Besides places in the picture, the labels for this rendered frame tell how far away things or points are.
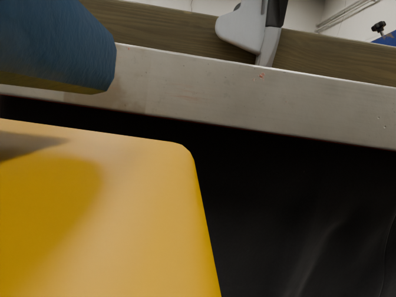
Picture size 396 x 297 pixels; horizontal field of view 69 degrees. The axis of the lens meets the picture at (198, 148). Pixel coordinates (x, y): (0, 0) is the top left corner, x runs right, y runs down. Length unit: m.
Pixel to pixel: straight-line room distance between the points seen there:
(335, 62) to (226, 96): 0.18
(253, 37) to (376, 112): 0.13
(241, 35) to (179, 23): 0.06
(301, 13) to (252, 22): 5.19
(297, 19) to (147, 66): 5.28
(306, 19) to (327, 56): 5.16
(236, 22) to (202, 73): 0.13
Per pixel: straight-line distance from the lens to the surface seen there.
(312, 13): 5.55
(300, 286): 0.35
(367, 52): 0.35
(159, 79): 0.17
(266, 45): 0.28
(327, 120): 0.19
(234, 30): 0.29
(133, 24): 0.31
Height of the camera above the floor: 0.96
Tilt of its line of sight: 8 degrees down
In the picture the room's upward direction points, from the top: 8 degrees clockwise
